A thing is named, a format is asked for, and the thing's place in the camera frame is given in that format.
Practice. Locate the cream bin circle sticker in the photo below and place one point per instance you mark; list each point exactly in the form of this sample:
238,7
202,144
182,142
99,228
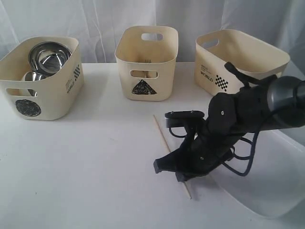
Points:
45,99

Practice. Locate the white square plate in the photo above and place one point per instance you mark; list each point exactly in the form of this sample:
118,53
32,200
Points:
276,182

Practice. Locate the steel mug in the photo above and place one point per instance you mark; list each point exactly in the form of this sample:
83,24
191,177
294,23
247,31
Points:
29,77

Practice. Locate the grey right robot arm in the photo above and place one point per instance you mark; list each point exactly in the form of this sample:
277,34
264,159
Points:
227,134

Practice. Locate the cream bin square sticker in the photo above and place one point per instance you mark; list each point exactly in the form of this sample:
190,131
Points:
248,54

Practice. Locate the steel fork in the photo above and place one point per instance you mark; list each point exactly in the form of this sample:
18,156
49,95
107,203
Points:
146,71

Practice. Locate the cream bin triangle sticker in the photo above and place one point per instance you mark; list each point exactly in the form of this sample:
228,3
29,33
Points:
146,58

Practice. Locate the white curtain backdrop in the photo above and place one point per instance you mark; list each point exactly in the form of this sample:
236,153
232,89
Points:
99,24

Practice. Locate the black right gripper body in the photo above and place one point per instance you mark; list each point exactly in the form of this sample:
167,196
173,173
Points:
207,152

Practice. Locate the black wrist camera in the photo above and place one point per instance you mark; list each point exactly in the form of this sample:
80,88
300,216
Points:
182,118

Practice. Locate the stainless steel bowl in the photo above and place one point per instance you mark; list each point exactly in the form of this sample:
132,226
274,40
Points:
47,58

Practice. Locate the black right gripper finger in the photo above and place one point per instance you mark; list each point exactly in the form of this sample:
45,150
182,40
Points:
172,162
183,176

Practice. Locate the wooden chopstick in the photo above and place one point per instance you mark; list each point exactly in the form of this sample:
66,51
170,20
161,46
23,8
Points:
163,140

